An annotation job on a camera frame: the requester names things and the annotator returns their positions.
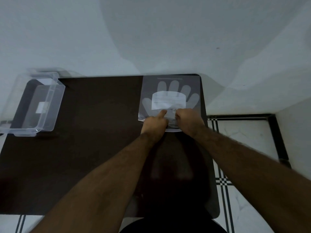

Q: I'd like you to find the clear plastic storage bin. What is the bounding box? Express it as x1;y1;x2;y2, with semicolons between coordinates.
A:
0;68;66;137

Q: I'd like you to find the person's left forearm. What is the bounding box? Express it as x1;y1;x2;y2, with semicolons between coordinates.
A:
30;132;158;233

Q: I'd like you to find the person's right forearm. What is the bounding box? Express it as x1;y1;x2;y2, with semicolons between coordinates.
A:
193;125;311;233

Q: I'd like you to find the person's black clothing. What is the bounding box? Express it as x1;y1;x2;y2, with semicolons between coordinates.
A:
120;211;227;233

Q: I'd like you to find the person's right hand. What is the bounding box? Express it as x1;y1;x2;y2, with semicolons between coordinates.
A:
175;108;206;139

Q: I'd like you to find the person's left hand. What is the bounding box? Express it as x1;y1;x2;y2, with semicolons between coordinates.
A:
140;110;169;143

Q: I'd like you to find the clear plastic glove packet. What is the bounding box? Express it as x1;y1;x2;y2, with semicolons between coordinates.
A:
138;75;201;133

